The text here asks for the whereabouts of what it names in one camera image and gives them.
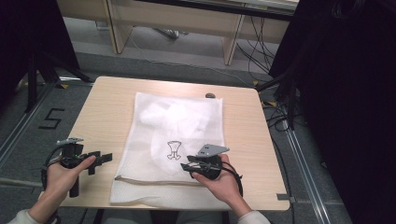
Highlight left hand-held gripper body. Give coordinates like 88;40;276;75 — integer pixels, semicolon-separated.
55;137;86;199

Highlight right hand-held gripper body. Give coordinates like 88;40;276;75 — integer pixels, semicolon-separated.
186;143;231;181

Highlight white mesh laundry bag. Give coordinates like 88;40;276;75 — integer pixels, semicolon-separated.
109;91;233;211

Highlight person's right hand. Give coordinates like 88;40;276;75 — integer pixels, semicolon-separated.
191;153;248;213

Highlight person's left hand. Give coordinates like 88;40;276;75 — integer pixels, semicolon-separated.
41;155;97;203

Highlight person's grey clothing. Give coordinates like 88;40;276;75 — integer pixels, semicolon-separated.
100;208;232;224

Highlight white garment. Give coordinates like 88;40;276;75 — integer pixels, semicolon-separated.
139;100;217;135

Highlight grey tape strip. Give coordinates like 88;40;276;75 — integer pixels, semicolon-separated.
276;192;297;203

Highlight black tripod stand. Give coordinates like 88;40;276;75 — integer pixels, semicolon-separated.
23;50;95;114
256;62;301;131

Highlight grey power strip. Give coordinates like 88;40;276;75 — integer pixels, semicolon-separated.
154;27;181;41

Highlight black curtain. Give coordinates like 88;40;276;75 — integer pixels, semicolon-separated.
268;0;396;224
0;0;81;108

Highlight light wooden desk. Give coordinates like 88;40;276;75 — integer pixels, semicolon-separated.
57;0;301;67

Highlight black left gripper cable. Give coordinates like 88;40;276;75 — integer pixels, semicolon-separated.
40;145;67;191

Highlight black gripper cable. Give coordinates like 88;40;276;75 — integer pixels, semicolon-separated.
220;161;245;198
40;145;67;191

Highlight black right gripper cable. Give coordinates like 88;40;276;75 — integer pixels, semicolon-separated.
220;161;245;198

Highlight metal floor rail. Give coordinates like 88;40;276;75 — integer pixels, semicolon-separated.
281;119;333;224
0;83;61;167

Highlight black floor cables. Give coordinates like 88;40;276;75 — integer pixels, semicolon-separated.
261;98;301;133

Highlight black hanging cables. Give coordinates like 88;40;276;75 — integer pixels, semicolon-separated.
235;15;283;82

